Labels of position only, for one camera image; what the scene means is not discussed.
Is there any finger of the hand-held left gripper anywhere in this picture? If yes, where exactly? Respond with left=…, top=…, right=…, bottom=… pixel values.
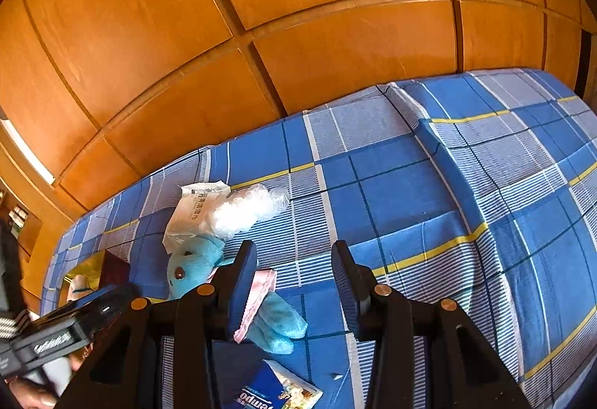
left=37, top=284, right=141, bottom=330

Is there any white plush toy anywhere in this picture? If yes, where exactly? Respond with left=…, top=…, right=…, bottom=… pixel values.
left=68, top=275, right=101, bottom=300

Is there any blue tissue packet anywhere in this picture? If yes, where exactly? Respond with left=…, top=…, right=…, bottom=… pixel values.
left=221, top=360, right=323, bottom=409

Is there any dark red box gold lining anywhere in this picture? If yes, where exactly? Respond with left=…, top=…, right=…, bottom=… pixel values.
left=58, top=249, right=132, bottom=312

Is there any white fluffy stuffing bag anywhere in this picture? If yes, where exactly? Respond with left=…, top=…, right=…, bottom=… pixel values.
left=212, top=184, right=290, bottom=243

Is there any white light strip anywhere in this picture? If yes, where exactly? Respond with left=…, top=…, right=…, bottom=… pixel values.
left=0, top=117, right=56, bottom=186

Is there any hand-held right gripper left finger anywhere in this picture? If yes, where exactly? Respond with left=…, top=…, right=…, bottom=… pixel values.
left=53, top=240, right=259, bottom=409

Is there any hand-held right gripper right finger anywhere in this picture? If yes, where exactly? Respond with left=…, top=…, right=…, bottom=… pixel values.
left=330, top=241, right=533, bottom=409

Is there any person's left hand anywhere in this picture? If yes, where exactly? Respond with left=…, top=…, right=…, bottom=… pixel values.
left=7, top=378, right=61, bottom=409

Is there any wooden wardrobe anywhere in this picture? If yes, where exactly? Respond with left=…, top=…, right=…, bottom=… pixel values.
left=0, top=0, right=597, bottom=298

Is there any wooden wall shelf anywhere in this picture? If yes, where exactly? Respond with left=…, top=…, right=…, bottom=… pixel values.
left=0, top=190, right=43, bottom=265

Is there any white plastic packet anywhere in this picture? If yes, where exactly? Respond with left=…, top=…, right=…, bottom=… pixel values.
left=162, top=182, right=231, bottom=254

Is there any blue plush toy pink dress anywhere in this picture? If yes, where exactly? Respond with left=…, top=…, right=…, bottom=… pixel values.
left=167, top=235, right=309, bottom=355

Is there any blue plaid bed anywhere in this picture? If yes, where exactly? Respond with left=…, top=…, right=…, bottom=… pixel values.
left=40, top=68, right=597, bottom=409

